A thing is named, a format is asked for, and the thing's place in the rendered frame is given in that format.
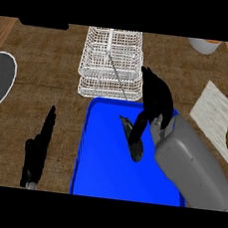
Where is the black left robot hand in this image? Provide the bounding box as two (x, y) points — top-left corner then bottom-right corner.
(19, 103), (58, 190)

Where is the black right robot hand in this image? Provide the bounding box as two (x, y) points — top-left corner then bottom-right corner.
(127, 65), (179, 150)

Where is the dark purple eggplant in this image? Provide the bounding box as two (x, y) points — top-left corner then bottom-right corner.
(114, 114), (148, 163)

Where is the blue plastic tray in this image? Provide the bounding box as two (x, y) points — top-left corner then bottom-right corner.
(69, 95), (197, 208)

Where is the pale wooden cutting board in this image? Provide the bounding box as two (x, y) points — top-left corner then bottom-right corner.
(183, 78), (228, 173)

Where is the white bowl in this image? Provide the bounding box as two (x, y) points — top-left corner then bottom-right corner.
(186, 37), (223, 57)

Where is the white wire tiered basket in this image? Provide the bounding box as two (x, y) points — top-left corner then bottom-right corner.
(75, 26), (150, 104)

